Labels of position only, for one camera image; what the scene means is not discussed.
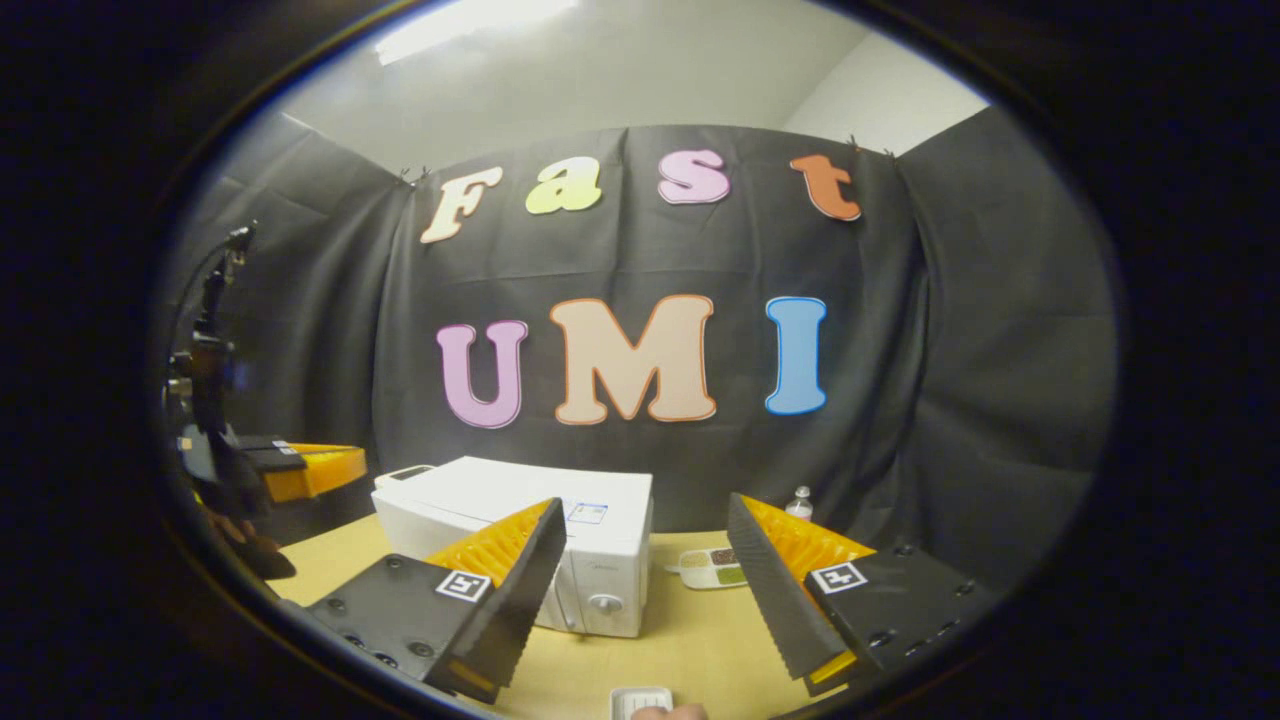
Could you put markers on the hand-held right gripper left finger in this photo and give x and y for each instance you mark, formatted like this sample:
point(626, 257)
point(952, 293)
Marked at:
point(525, 610)

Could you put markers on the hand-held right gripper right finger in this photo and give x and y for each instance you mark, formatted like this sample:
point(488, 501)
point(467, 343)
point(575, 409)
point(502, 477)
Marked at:
point(770, 600)

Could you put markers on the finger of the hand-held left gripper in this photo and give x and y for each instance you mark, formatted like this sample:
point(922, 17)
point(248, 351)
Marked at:
point(262, 443)
point(320, 475)

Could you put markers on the white microwave oven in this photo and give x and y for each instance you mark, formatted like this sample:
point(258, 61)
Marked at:
point(500, 500)

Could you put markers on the white divided condiment dish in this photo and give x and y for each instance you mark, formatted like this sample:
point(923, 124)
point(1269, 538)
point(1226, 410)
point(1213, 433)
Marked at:
point(712, 568)

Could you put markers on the small bottle with pink label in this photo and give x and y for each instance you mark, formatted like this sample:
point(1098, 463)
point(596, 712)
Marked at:
point(799, 507)

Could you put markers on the white rectangular tray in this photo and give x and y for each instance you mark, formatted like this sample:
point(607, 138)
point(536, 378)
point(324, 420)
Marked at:
point(640, 698)

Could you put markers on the black backdrop cloth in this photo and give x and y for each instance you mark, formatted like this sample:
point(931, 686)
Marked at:
point(950, 350)

